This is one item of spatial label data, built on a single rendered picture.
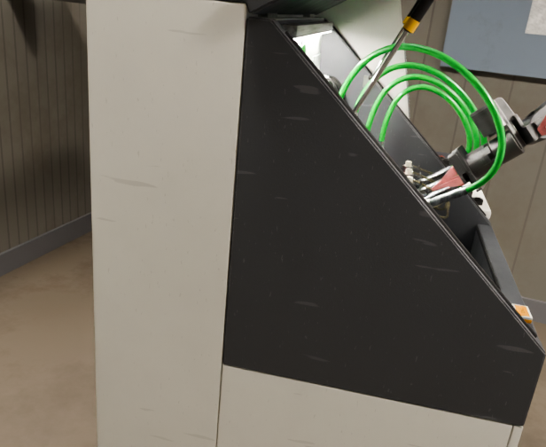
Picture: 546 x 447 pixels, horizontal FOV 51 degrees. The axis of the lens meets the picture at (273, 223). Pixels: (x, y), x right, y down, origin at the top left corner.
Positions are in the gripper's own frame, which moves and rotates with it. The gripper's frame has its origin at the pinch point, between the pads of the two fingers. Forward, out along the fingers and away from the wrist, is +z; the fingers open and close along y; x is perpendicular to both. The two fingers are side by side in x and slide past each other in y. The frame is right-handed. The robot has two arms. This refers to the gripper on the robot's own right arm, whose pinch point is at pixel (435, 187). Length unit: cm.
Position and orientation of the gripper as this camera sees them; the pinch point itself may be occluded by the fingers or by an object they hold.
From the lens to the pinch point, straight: 133.2
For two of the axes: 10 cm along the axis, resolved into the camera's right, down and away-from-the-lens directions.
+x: -4.6, 2.7, -8.5
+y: -5.3, -8.5, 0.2
